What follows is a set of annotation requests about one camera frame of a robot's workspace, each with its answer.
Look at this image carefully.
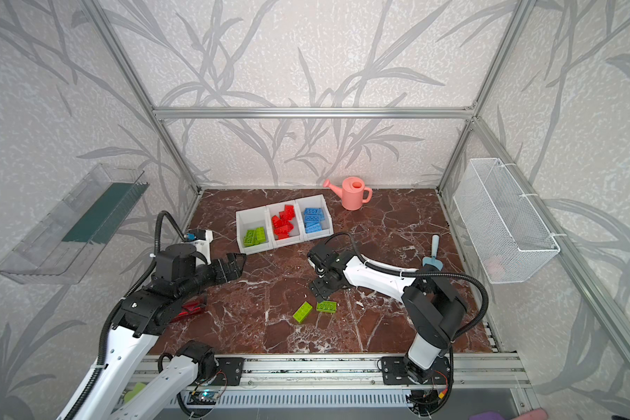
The blue brick bottom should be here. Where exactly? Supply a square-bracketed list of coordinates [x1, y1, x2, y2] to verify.
[306, 223, 323, 234]

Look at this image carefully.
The white wire basket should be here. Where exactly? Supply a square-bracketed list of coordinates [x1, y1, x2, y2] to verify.
[453, 157, 561, 285]

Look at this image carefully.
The red cylinder tool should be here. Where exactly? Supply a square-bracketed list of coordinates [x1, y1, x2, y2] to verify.
[171, 299, 207, 323]

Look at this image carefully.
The left white bin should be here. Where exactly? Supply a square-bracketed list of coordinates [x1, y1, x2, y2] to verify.
[236, 206, 274, 255]

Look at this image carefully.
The green brick studs-down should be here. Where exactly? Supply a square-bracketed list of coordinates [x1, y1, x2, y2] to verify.
[254, 227, 267, 245]

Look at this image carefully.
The white bin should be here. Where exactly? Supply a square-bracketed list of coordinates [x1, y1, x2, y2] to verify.
[267, 201, 305, 248]
[236, 206, 274, 255]
[296, 194, 334, 242]

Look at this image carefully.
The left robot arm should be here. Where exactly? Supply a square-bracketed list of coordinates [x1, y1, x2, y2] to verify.
[59, 241, 247, 419]

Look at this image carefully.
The light blue trowel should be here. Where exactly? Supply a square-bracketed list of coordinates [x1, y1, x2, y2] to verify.
[423, 234, 444, 271]

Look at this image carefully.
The green brick bottom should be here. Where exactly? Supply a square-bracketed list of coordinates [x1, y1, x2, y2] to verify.
[292, 302, 313, 324]

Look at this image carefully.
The middle white bin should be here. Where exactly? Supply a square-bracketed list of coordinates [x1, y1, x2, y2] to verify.
[267, 201, 305, 248]

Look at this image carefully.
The blue brick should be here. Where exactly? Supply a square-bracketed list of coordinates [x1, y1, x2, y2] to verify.
[304, 215, 322, 227]
[306, 223, 323, 234]
[304, 208, 325, 220]

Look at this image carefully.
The pink watering can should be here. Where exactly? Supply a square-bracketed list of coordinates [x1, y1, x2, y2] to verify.
[323, 177, 373, 211]

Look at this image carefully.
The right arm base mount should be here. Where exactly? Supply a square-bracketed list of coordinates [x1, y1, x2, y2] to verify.
[376, 356, 453, 387]

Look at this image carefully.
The green brick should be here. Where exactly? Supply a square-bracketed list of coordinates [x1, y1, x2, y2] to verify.
[316, 301, 338, 314]
[292, 302, 313, 324]
[243, 229, 255, 248]

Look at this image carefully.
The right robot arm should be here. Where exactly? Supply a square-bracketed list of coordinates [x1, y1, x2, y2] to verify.
[307, 243, 489, 376]

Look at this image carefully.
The aluminium front rail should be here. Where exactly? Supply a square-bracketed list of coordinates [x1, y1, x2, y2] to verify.
[218, 353, 531, 390]

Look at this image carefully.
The right white bin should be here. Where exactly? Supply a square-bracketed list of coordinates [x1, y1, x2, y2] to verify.
[296, 194, 334, 242]

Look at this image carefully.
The green toy shovel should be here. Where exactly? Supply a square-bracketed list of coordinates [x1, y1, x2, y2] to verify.
[124, 383, 146, 404]

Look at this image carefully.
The clear wall shelf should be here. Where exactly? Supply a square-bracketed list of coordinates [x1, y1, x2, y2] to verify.
[0, 164, 149, 285]

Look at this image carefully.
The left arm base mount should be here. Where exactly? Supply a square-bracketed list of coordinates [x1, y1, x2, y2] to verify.
[192, 356, 245, 387]

